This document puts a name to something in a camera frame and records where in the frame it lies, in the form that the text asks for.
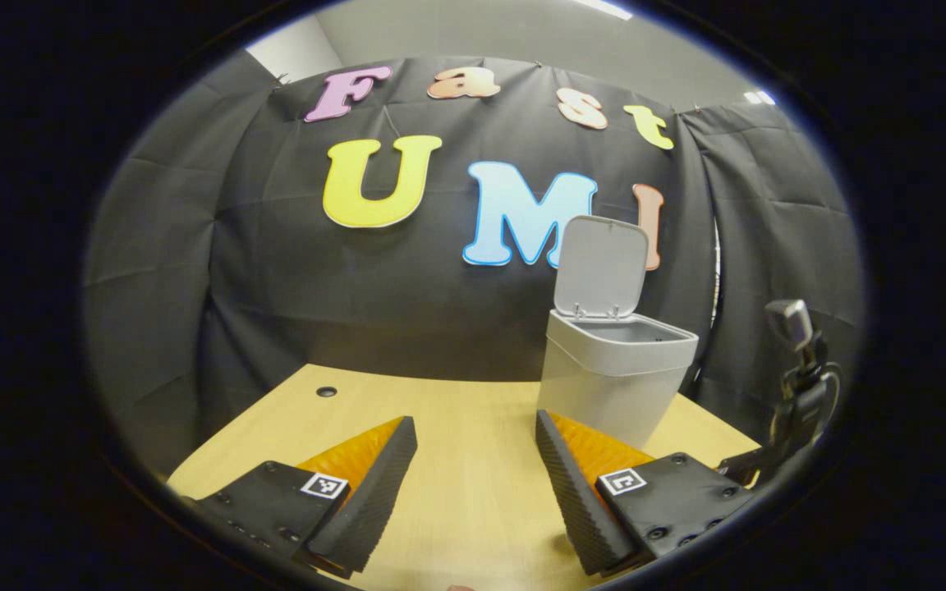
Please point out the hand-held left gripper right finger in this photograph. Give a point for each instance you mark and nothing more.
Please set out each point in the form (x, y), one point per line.
(576, 501)

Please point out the black backdrop cloth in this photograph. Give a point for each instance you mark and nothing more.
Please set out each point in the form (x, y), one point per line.
(276, 287)

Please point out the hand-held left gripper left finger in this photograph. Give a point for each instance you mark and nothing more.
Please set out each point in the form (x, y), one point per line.
(378, 492)

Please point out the small ceiling light panel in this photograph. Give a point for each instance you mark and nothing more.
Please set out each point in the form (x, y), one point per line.
(760, 97)

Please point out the wooden desktop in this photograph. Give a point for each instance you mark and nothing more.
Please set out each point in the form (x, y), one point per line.
(473, 460)

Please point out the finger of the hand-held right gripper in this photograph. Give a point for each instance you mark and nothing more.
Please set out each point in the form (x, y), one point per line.
(740, 469)

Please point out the grey desktop garbage bin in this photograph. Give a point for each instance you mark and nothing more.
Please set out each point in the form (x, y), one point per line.
(613, 377)

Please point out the long ceiling light panel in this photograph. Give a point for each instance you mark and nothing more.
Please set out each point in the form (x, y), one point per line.
(604, 9)

